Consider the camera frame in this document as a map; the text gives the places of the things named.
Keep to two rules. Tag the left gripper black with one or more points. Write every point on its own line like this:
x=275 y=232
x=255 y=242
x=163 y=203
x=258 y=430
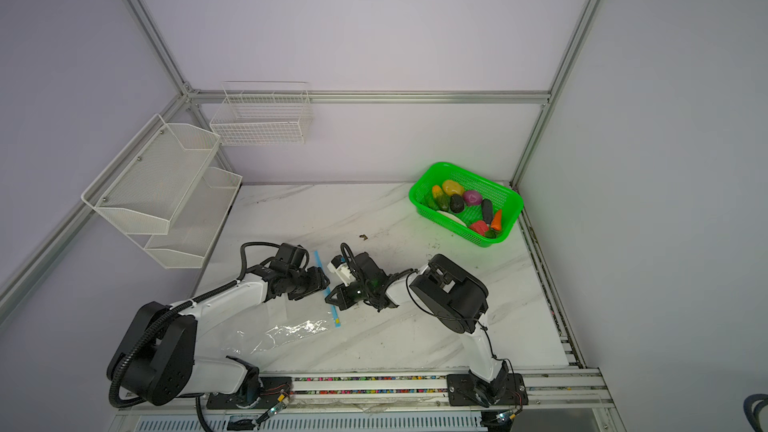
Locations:
x=317 y=282

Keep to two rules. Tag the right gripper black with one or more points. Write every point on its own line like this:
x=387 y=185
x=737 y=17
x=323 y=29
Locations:
x=343 y=303

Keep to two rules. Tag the clear zip bag blue zipper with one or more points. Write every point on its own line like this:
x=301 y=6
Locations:
x=277 y=323

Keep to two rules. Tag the black round avocado toy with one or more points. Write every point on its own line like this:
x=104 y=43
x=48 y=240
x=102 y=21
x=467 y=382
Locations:
x=457 y=203

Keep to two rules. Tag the purple onion toy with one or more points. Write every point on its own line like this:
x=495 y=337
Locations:
x=472 y=197

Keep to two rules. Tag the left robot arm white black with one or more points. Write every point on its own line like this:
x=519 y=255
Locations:
x=157 y=359

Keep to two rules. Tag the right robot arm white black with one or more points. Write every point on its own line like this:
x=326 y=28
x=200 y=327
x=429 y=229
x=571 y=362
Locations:
x=441 y=289

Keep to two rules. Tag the white mesh lower shelf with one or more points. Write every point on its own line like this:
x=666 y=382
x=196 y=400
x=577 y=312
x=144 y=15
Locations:
x=192 y=235

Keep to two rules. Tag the white mesh shelf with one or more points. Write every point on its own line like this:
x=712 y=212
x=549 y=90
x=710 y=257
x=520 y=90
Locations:
x=192 y=235
x=144 y=191

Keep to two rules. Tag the yellow lemon toy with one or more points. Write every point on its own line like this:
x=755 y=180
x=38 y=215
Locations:
x=452 y=187

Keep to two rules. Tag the red pepper toy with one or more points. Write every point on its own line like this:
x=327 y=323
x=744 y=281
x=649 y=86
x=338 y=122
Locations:
x=480 y=227

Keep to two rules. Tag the green plastic basket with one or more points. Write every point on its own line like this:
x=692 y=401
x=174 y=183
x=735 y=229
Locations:
x=505 y=199

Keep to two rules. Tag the orange carrot toy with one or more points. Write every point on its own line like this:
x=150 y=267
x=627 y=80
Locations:
x=496 y=224

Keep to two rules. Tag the white mesh upper shelf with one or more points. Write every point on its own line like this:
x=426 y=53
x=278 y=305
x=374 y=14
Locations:
x=144 y=191

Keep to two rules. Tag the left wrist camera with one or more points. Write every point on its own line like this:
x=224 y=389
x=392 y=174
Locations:
x=290 y=257

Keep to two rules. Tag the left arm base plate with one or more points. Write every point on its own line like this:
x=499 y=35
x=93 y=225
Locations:
x=257 y=394

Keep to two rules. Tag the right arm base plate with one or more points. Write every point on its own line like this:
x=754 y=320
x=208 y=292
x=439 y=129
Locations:
x=468 y=390

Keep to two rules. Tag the white wire wall basket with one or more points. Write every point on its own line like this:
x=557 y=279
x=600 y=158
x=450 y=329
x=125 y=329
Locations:
x=255 y=113

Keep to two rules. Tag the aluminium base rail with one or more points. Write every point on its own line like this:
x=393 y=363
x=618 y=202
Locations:
x=395 y=391

